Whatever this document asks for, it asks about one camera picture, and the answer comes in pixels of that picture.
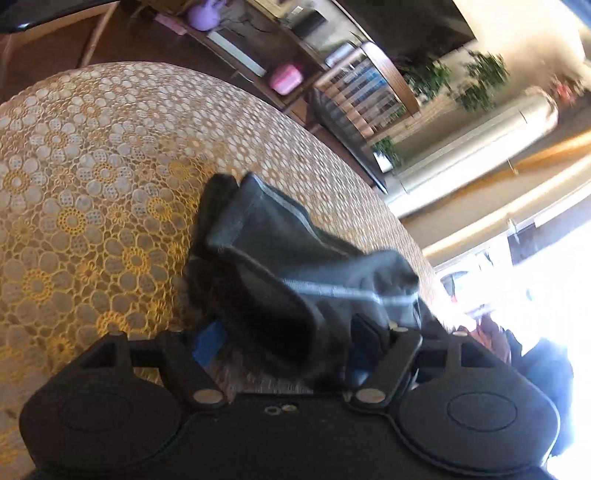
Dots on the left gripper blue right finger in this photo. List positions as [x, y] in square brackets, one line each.
[369, 343]

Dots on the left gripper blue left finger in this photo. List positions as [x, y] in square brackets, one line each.
[208, 342]

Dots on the black garment white stitching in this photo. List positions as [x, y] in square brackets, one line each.
[287, 289]

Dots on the right hand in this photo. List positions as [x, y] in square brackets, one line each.
[499, 341]

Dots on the lace patterned tablecloth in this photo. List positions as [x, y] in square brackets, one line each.
[101, 173]

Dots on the green potted tree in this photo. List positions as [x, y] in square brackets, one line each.
[440, 89]

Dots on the white standing air conditioner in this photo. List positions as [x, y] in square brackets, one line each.
[472, 152]

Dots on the pink container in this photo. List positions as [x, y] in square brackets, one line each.
[285, 79]

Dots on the white flat box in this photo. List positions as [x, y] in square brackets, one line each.
[235, 47]

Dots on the wooden tv console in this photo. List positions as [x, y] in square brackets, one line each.
[280, 47]

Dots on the black speaker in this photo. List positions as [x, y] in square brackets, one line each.
[307, 23]

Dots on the purple kettlebell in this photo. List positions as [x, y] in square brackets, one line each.
[206, 15]

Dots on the wooden chair black seat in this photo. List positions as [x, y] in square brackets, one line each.
[25, 21]

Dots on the black wall television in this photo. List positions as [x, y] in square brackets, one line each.
[411, 24]

